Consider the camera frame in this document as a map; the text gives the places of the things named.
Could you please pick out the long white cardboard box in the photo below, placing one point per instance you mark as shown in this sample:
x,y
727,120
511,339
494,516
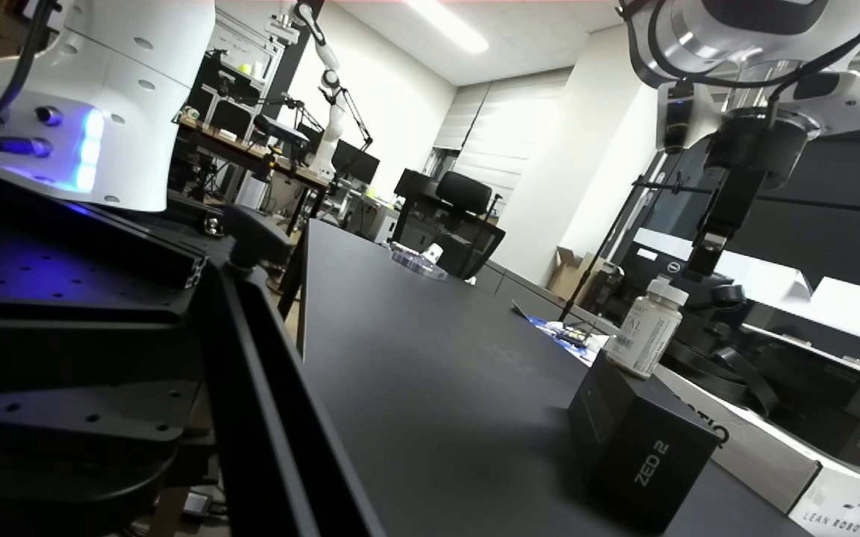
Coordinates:
x,y
754,448

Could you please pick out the blue printed paper sheet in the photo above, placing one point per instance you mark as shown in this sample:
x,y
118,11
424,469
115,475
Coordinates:
x,y
566,331

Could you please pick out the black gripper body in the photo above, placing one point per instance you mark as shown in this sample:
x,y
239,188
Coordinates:
x,y
759,145

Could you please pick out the black table frame rail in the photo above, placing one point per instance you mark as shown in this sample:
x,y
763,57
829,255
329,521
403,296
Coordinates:
x,y
269,427

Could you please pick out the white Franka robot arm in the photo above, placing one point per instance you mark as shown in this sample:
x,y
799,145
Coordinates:
x,y
133,99

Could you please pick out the black ZED box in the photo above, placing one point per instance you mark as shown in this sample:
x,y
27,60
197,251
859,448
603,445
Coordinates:
x,y
639,448

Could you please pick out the white box with printed text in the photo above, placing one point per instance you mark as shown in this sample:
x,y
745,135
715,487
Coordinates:
x,y
851,509

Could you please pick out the small black office chair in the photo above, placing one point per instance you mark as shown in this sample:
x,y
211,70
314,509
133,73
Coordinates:
x,y
414,194

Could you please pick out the white capped pill bottle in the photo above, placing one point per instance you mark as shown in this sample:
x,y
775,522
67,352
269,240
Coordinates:
x,y
647,328

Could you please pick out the slim white background robot arm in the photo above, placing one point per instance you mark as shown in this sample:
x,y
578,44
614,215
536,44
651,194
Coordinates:
x,y
329,123

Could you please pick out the black slanted stand pole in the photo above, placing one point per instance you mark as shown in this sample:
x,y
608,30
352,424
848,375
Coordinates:
x,y
603,249

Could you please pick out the small clear plastic item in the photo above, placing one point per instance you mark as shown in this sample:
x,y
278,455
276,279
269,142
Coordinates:
x,y
420,258

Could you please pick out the cluttered dark workbench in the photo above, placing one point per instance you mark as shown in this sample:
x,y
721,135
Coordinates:
x,y
239,139

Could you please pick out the brown cardboard box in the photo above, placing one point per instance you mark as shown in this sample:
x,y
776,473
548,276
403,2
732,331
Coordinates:
x,y
572,272

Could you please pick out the large black office chair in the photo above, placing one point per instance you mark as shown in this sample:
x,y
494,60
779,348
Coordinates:
x,y
467,212

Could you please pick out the black equipment case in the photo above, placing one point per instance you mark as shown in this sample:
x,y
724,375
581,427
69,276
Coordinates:
x,y
829,397

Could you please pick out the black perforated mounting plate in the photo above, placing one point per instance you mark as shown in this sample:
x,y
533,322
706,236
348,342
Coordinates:
x,y
42,263

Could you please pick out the black computer monitor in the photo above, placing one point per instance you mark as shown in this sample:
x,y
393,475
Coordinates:
x,y
357,161

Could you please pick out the long ceiling light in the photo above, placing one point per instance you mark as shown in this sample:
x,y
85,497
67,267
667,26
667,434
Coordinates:
x,y
445,26

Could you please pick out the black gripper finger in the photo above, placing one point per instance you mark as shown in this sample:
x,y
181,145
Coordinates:
x,y
724,224

